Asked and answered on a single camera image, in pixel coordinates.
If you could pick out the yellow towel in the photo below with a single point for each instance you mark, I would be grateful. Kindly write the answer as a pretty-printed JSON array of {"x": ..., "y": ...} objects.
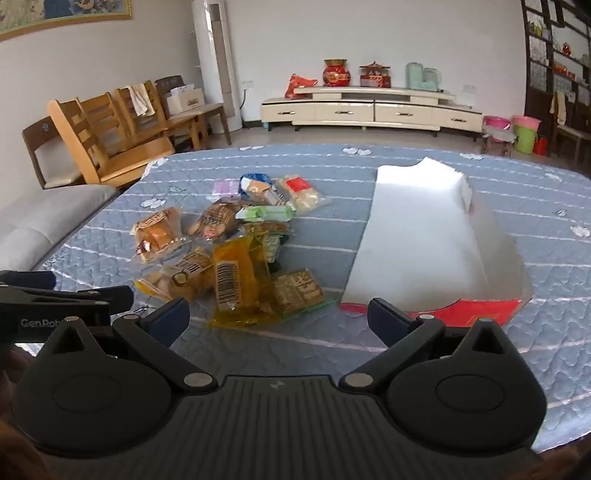
[{"x": 559, "y": 108}]

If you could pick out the mint green kettle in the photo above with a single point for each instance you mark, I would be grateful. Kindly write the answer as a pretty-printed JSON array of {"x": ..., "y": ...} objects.
[{"x": 415, "y": 77}]

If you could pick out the pink basin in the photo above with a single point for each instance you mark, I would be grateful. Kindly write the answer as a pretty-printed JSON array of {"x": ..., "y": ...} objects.
[{"x": 496, "y": 123}]

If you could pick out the green and white snack packet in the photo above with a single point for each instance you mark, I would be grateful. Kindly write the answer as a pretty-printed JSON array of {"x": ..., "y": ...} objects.
[{"x": 265, "y": 213}]

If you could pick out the red drum with gold rim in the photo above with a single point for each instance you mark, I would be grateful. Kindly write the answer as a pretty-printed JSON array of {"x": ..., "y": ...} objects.
[{"x": 337, "y": 74}]

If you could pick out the grey sofa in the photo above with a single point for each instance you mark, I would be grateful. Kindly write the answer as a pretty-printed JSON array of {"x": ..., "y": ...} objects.
[{"x": 46, "y": 217}]

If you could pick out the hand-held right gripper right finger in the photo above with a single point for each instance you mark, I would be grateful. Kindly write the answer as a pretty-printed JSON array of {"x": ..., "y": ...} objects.
[{"x": 384, "y": 319}]

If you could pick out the mint green blender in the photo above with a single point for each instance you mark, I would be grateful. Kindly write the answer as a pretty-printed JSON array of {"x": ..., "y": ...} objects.
[{"x": 433, "y": 78}]

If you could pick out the dark chair with yellow towel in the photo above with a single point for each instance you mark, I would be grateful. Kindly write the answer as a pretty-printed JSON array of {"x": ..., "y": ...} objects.
[{"x": 572, "y": 134}]

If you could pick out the clear round biscuit packet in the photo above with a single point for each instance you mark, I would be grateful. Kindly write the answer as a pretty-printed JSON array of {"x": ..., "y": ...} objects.
[{"x": 214, "y": 219}]

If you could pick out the dark chair with pale cushion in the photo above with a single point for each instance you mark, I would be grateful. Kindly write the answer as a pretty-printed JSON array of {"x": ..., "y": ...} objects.
[{"x": 51, "y": 159}]

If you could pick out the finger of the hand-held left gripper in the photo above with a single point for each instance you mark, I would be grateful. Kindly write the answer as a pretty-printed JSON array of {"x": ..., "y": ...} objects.
[
  {"x": 92, "y": 296},
  {"x": 32, "y": 279}
]

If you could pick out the framed wall picture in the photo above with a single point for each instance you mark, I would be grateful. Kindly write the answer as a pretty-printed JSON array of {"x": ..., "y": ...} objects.
[{"x": 46, "y": 14}]

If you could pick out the clear bun packet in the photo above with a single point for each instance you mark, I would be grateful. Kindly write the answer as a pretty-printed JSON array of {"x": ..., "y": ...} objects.
[{"x": 184, "y": 274}]

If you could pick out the brown label snack packet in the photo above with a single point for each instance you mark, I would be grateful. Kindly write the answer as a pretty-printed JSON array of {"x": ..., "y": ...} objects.
[{"x": 298, "y": 290}]

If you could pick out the white standing air conditioner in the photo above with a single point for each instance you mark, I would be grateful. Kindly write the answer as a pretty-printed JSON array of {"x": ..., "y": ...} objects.
[{"x": 217, "y": 64}]

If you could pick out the white towel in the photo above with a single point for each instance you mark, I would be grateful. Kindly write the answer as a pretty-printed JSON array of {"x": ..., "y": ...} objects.
[{"x": 142, "y": 101}]

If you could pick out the red plastic bag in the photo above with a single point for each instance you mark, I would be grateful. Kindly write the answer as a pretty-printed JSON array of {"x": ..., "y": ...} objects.
[{"x": 298, "y": 86}]

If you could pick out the blue quilted blanket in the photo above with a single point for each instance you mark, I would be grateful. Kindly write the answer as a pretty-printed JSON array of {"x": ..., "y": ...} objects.
[{"x": 323, "y": 350}]

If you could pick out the green bucket with pink basin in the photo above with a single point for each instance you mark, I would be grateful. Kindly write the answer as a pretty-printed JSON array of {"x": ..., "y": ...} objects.
[{"x": 526, "y": 134}]

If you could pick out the orange and green snack packet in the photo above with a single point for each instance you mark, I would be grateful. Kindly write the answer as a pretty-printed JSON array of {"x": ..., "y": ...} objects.
[{"x": 270, "y": 240}]

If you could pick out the red and white snack packet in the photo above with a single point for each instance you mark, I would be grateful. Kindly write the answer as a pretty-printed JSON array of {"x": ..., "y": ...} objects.
[{"x": 300, "y": 191}]

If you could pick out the blue snack packet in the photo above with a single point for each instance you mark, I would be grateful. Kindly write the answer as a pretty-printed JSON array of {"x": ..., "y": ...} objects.
[{"x": 253, "y": 177}]

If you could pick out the dark wooden shelf unit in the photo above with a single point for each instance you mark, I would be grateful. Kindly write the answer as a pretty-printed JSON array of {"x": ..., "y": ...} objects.
[{"x": 540, "y": 46}]

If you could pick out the small red container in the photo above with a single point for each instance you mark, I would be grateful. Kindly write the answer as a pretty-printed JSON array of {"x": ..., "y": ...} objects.
[{"x": 540, "y": 145}]

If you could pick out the purple snack packet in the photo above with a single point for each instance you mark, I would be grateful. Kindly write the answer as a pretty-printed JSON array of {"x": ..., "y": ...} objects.
[{"x": 225, "y": 188}]

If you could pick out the light wooden chair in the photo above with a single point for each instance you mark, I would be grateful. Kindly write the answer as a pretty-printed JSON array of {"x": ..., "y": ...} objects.
[
  {"x": 184, "y": 123},
  {"x": 134, "y": 159},
  {"x": 104, "y": 115}
]

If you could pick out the small wooden stool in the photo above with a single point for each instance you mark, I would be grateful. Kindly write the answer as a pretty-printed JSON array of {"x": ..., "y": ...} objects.
[{"x": 498, "y": 141}]

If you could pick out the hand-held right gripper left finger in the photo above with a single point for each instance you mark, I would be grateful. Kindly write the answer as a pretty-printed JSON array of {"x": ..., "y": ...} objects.
[{"x": 171, "y": 319}]

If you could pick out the dark wooden chair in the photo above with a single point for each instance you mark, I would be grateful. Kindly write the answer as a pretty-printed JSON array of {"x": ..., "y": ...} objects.
[{"x": 214, "y": 110}]

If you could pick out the orange bread packet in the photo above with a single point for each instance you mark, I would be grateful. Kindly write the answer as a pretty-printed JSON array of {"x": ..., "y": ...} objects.
[{"x": 157, "y": 233}]

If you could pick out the large yellow snack packet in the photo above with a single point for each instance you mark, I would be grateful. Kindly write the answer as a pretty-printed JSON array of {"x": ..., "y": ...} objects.
[{"x": 240, "y": 281}]

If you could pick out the cream tv cabinet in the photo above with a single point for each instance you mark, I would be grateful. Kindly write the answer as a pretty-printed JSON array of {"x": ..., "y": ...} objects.
[{"x": 369, "y": 113}]

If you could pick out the red pavilion ornament box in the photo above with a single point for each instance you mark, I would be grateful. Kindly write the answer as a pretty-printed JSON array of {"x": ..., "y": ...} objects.
[{"x": 375, "y": 76}]

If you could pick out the small clear bread packet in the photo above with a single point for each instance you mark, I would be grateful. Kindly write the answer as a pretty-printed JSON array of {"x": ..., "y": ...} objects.
[{"x": 263, "y": 191}]

